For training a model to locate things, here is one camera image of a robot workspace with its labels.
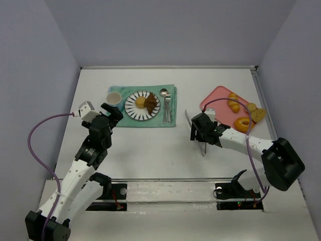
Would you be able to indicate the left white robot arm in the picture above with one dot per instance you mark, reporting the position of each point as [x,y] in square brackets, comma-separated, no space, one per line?
[82,184]

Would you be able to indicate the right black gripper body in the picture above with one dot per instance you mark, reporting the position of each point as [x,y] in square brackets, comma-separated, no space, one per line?
[198,130]

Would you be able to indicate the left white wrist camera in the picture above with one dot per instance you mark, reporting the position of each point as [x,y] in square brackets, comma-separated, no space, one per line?
[87,112]

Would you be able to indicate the sliced baguette piece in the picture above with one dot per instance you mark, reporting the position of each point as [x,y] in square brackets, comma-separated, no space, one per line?
[258,115]

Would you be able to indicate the round bun on tray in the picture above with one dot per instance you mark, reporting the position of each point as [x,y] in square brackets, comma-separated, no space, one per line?
[251,107]

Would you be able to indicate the metal spoon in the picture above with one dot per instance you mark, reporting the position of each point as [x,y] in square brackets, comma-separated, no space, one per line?
[163,93]

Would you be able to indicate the golden bread loaf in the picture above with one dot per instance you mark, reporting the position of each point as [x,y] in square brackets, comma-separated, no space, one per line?
[233,105]

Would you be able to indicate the glazed donut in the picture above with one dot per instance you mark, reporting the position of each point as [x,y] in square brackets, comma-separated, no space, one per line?
[243,124]

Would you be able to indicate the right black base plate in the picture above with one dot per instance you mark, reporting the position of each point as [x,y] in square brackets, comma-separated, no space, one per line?
[233,197]

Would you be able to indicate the small round bun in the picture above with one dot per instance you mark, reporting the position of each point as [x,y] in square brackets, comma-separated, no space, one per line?
[139,102]

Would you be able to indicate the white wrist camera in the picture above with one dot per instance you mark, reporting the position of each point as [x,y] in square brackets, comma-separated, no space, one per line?
[87,112]
[210,113]

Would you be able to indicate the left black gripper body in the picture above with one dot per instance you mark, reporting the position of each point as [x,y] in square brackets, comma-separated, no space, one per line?
[110,115]

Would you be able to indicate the beige paper cup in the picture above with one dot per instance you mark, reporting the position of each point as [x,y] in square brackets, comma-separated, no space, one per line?
[114,98]

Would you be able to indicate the green cloth placemat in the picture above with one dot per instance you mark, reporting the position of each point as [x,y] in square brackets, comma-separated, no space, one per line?
[157,121]

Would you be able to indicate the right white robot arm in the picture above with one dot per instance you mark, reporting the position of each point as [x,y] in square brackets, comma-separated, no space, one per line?
[281,164]

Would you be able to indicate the white blue striped plate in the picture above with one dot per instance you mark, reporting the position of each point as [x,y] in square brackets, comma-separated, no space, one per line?
[141,114]

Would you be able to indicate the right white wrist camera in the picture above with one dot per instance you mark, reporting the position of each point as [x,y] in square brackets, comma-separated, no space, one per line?
[210,113]

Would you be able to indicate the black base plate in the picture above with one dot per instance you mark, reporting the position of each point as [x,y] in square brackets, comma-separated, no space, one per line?
[233,197]
[112,199]

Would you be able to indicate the brown chocolate croissant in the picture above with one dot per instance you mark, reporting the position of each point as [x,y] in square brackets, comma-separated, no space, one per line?
[150,103]

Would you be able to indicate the pink tray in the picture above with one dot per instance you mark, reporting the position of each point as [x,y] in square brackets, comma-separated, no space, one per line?
[217,100]

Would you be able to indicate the metal tongs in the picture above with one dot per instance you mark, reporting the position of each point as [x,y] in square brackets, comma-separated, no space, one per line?
[202,146]

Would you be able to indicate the metal fork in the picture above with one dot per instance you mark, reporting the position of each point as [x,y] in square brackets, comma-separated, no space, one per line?
[167,101]

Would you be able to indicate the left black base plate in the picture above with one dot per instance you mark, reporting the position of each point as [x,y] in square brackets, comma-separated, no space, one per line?
[112,199]

